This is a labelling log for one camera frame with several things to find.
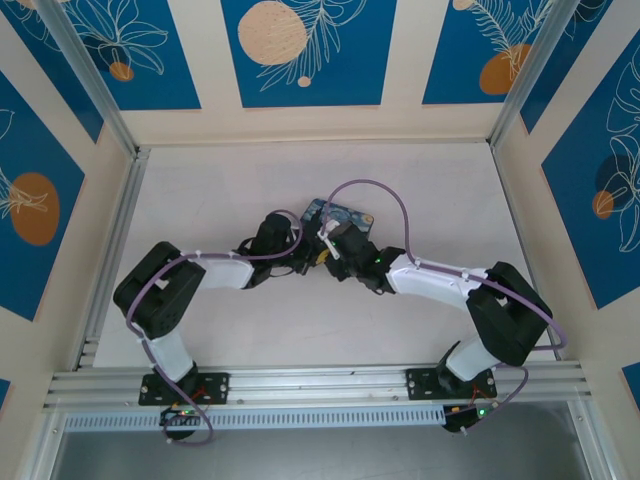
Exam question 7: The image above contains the starry night print box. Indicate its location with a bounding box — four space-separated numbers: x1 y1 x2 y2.
301 198 376 237

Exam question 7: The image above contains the black controller board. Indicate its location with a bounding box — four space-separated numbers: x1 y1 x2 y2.
442 403 496 435
159 406 201 441

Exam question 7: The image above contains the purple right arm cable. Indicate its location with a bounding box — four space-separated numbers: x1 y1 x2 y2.
319 178 570 435

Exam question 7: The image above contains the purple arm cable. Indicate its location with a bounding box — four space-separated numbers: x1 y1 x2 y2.
319 178 570 435
126 227 304 446

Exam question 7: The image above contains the aluminium rail with arm bases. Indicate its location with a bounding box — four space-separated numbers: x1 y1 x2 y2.
42 363 587 410

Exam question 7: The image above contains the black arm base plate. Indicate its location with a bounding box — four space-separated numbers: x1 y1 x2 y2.
139 372 231 406
406 367 499 402

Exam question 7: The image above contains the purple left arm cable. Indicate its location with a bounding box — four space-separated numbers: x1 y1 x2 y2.
126 227 304 446

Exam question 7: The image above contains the aluminium frame side rail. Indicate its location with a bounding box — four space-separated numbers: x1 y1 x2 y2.
488 143 569 362
73 146 152 372

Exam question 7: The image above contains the grey slotted cable duct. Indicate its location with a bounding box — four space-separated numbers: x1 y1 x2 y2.
63 404 447 431

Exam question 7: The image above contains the aluminium frame post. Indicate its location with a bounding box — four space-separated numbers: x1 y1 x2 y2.
488 0 615 150
35 0 140 157

